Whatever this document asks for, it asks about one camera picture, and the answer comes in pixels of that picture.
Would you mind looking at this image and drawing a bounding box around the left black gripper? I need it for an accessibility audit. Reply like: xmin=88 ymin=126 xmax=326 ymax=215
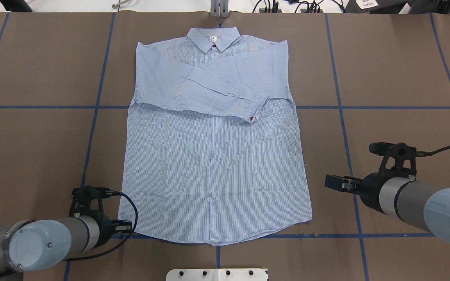
xmin=92 ymin=214 xmax=133 ymax=248

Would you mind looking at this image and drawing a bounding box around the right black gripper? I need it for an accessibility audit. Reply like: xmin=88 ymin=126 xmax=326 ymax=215
xmin=325 ymin=173 xmax=384 ymax=213

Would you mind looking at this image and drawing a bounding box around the light blue striped shirt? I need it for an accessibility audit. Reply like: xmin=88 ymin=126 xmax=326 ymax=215
xmin=118 ymin=27 xmax=313 ymax=245

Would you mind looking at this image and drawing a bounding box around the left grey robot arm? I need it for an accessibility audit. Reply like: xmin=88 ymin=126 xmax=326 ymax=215
xmin=0 ymin=213 xmax=135 ymax=281

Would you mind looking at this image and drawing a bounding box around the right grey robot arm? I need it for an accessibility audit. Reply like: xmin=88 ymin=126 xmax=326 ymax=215
xmin=325 ymin=173 xmax=450 ymax=243

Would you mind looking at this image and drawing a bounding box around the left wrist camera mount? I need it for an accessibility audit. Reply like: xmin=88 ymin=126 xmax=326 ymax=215
xmin=68 ymin=185 xmax=114 ymax=218

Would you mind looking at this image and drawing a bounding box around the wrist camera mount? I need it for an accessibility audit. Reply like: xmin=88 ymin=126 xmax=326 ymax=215
xmin=68 ymin=185 xmax=114 ymax=218
xmin=368 ymin=142 xmax=417 ymax=180

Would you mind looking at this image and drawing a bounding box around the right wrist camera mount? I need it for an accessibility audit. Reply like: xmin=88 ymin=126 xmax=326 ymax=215
xmin=368 ymin=142 xmax=417 ymax=180

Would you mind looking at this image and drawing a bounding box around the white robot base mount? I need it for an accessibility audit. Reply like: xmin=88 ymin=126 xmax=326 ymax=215
xmin=166 ymin=268 xmax=269 ymax=281

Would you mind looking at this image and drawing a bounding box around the grey aluminium frame post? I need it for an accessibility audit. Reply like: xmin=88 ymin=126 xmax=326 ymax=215
xmin=210 ymin=0 xmax=230 ymax=18

